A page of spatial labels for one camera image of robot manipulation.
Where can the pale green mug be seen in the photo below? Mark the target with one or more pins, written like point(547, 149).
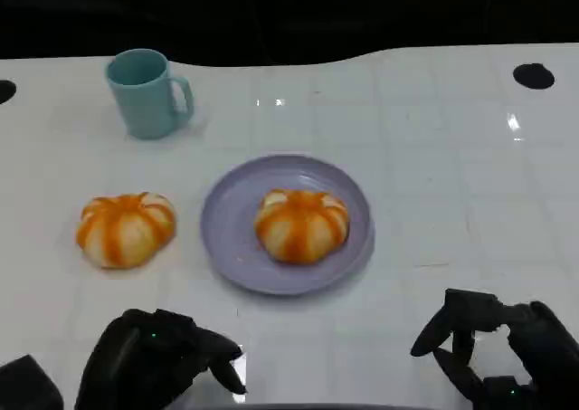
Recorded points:
point(145, 104)

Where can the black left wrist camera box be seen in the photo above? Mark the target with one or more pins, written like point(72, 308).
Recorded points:
point(25, 385)

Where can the orange white toy bread roll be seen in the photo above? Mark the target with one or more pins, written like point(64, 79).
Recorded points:
point(300, 226)
point(124, 229)

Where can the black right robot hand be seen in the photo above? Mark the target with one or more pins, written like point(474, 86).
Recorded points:
point(552, 351)

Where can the lilac plate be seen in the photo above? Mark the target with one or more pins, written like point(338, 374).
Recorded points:
point(226, 229)

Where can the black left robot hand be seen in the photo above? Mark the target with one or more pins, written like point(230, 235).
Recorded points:
point(135, 360)

